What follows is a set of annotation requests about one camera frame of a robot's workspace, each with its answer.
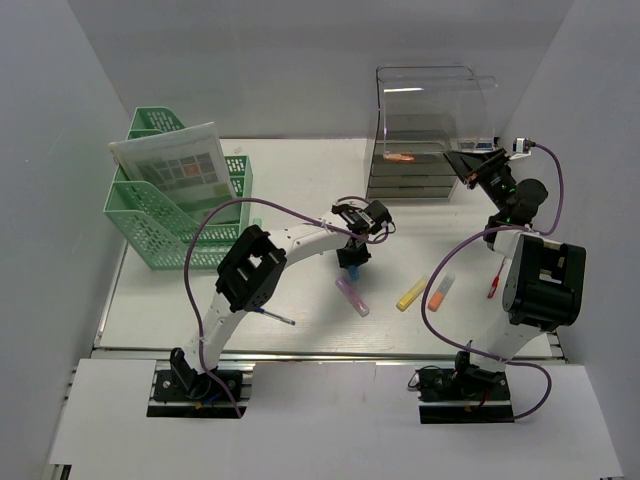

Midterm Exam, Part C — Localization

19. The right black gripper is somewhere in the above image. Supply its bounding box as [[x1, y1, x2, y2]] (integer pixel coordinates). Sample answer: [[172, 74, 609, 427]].
[[445, 148, 517, 215]]

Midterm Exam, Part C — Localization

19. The purple highlighter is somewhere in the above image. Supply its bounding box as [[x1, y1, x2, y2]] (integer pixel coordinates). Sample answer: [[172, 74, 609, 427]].
[[335, 277, 370, 318]]

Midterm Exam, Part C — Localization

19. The red pen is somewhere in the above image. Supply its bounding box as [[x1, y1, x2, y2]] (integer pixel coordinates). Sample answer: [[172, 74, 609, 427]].
[[487, 259, 506, 299]]

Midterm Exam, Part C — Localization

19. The blue ballpoint pen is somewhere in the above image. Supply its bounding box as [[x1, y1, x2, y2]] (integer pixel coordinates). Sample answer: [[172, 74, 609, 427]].
[[257, 309, 296, 326]]

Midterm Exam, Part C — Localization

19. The document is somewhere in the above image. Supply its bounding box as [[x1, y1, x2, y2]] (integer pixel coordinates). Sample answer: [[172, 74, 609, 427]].
[[109, 122, 237, 219]]

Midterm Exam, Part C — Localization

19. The blue highlighter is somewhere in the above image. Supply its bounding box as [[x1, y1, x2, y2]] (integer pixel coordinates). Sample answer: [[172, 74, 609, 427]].
[[348, 266, 360, 282]]

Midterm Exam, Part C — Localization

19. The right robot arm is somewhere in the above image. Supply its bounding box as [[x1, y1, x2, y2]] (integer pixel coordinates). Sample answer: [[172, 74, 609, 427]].
[[444, 149, 586, 399]]

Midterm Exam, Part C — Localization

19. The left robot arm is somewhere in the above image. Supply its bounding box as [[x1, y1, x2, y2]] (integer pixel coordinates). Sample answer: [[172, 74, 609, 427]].
[[170, 197, 395, 400]]

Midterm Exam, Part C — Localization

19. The clear acrylic drawer unit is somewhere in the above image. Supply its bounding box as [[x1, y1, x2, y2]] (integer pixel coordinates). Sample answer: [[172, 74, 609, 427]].
[[365, 65, 498, 201]]

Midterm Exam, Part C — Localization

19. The yellow highlighter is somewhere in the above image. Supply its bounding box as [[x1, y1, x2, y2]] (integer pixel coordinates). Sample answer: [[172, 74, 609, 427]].
[[396, 277, 428, 312]]

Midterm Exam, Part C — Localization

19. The orange highlighter white cap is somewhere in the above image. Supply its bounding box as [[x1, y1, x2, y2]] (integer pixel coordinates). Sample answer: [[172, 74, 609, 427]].
[[427, 272, 456, 312]]

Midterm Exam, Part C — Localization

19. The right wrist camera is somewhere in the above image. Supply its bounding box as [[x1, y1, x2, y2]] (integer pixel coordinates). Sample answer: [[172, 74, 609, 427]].
[[510, 137, 536, 161]]

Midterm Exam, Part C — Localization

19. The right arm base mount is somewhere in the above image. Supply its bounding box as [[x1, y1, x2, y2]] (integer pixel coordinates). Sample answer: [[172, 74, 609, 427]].
[[407, 365, 514, 425]]

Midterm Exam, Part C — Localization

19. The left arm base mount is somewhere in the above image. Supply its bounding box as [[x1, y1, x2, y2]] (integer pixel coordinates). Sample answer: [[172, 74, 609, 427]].
[[146, 368, 252, 420]]

